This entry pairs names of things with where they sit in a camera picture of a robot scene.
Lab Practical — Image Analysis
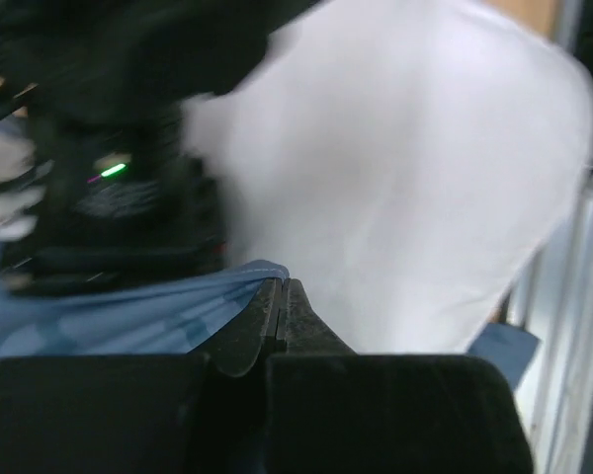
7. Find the white pillow yellow edge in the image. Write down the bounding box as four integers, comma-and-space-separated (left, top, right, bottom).
186, 1, 593, 354

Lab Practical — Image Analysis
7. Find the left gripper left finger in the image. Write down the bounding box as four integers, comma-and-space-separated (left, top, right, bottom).
0, 278, 283, 473

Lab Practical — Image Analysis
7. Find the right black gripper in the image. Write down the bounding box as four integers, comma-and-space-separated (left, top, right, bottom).
0, 0, 273, 297

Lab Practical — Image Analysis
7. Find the aluminium mounting rail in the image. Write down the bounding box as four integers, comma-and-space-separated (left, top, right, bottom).
507, 170, 593, 474

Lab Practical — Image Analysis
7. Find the blue lettered pillowcase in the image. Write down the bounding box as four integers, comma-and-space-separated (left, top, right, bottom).
0, 137, 539, 385

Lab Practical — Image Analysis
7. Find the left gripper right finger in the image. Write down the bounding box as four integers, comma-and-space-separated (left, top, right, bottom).
265, 276, 535, 474

